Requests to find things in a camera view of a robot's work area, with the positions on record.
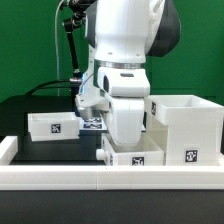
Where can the white fence wall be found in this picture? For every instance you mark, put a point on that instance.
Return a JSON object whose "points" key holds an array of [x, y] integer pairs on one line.
{"points": [[47, 177]]}

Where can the white front drawer box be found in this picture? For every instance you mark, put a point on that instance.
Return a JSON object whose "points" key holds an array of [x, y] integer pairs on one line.
{"points": [[145, 153]]}

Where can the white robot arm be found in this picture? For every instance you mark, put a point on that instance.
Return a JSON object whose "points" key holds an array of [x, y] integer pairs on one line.
{"points": [[121, 35]]}

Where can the marker tag sheet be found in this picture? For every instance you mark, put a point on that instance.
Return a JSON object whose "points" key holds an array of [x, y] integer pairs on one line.
{"points": [[95, 123]]}

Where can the white drawer box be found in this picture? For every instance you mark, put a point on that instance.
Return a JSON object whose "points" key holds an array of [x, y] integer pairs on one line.
{"points": [[53, 126], [145, 153]]}

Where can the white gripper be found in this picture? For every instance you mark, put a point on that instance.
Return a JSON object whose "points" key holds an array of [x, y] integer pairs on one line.
{"points": [[124, 120]]}

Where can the white drawer cabinet frame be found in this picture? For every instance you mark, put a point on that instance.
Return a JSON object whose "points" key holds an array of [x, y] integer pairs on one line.
{"points": [[186, 127]]}

